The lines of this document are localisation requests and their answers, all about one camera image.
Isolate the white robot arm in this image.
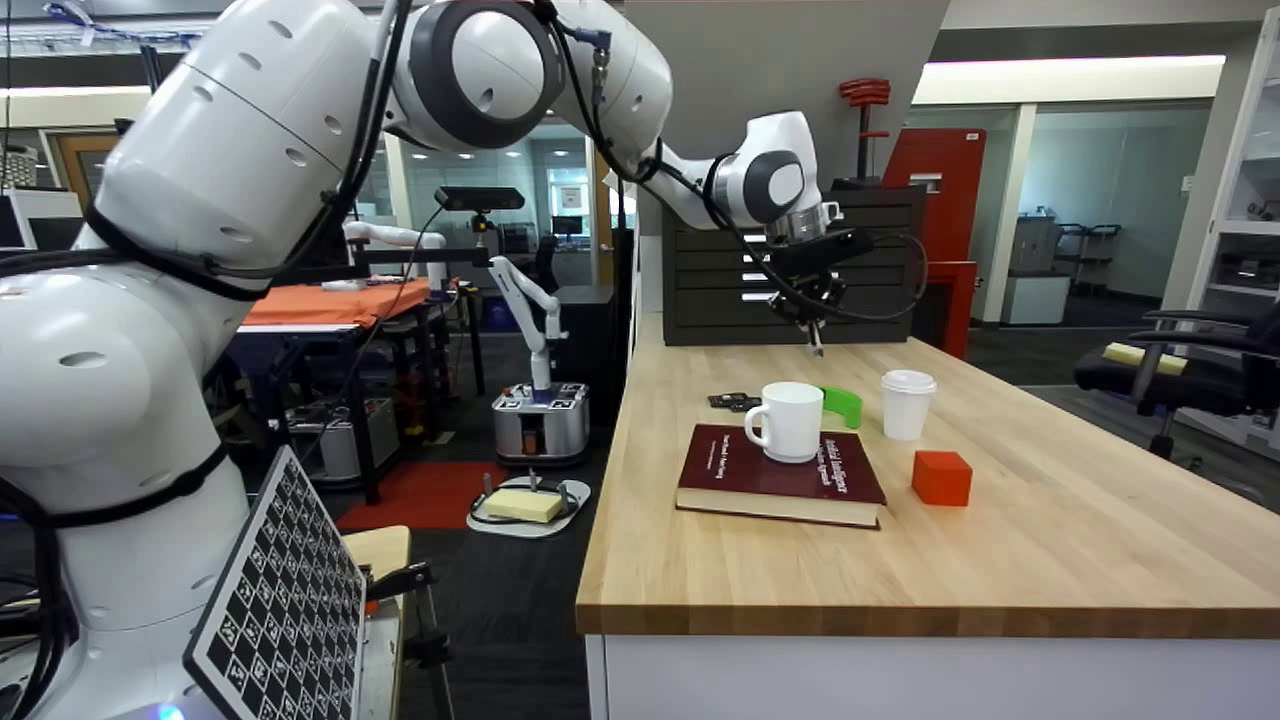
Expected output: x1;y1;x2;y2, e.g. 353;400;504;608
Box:
0;0;836;720

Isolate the black packet on table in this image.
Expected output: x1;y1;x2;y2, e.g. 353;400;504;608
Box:
707;394;754;412

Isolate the white ceramic mug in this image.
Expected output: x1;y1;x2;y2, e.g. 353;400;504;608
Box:
743;382;824;466

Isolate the yellow sponge on tray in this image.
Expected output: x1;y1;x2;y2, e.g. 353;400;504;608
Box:
480;487;563;525

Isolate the dark red hardcover book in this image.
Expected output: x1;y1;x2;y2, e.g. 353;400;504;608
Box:
670;426;887;528

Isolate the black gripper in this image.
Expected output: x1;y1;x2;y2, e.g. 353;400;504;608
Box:
765;229;874;356

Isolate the dark drawer tool chest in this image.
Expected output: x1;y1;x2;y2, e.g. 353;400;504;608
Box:
662;190;928;345

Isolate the orange topped table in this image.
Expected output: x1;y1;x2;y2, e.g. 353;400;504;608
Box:
240;279;430;332

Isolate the red cabinet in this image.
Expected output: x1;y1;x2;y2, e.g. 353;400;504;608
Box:
883;127;983;356

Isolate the orange cube block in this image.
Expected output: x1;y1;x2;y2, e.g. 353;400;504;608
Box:
911;452;973;510

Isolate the checkerboard calibration board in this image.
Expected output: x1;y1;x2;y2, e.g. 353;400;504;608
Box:
183;449;364;720

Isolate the white paper cup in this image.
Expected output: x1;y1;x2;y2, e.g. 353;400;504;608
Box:
881;369;936;442

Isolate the green curved plastic piece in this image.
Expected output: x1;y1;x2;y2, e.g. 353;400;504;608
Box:
824;386;864;429

